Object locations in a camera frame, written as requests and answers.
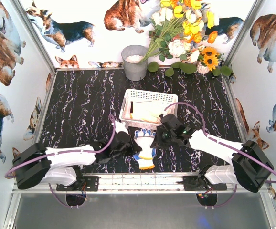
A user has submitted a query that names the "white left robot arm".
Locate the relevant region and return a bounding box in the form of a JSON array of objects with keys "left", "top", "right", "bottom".
[{"left": 12, "top": 131, "right": 142, "bottom": 190}]

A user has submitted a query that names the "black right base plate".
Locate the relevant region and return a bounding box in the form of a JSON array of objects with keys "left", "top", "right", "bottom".
[{"left": 180, "top": 166, "right": 227, "bottom": 191}]

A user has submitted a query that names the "cream knit glove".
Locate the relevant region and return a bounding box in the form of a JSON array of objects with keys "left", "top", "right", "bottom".
[{"left": 129, "top": 101, "right": 173, "bottom": 123}]

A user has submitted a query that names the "white plastic storage basket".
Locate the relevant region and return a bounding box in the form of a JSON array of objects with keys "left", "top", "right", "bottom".
[{"left": 119, "top": 89, "right": 178, "bottom": 130}]

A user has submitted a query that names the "artificial flower bouquet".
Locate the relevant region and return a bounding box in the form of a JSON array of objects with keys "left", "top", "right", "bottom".
[{"left": 144, "top": 0, "right": 222, "bottom": 75}]

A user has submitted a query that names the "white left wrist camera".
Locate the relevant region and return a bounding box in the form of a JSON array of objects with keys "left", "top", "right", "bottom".
[{"left": 115, "top": 121, "right": 128, "bottom": 134}]

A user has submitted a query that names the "sunflower pot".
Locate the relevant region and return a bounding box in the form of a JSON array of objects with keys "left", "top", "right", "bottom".
[{"left": 197, "top": 46, "right": 233, "bottom": 78}]

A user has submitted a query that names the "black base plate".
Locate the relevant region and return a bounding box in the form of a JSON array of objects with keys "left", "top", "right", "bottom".
[
  {"left": 56, "top": 176, "right": 99, "bottom": 192},
  {"left": 180, "top": 166, "right": 227, "bottom": 191}
]

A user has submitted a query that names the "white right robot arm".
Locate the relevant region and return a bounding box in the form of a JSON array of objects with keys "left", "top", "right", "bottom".
[{"left": 151, "top": 114, "right": 274, "bottom": 193}]

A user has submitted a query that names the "blue dotted white glove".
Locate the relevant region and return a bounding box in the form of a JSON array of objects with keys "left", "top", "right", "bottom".
[{"left": 134, "top": 128, "right": 156, "bottom": 160}]

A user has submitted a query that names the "aluminium front rail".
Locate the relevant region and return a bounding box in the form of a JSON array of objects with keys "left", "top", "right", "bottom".
[{"left": 12, "top": 173, "right": 260, "bottom": 193}]

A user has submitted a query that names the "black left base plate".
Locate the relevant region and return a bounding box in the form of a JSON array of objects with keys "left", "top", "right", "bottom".
[{"left": 56, "top": 176, "right": 99, "bottom": 192}]

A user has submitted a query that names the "grey metal bucket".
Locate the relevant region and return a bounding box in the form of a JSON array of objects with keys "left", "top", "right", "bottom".
[{"left": 121, "top": 45, "right": 148, "bottom": 81}]

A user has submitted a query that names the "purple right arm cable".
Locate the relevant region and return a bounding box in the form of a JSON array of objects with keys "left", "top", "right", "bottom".
[{"left": 163, "top": 102, "right": 276, "bottom": 208}]

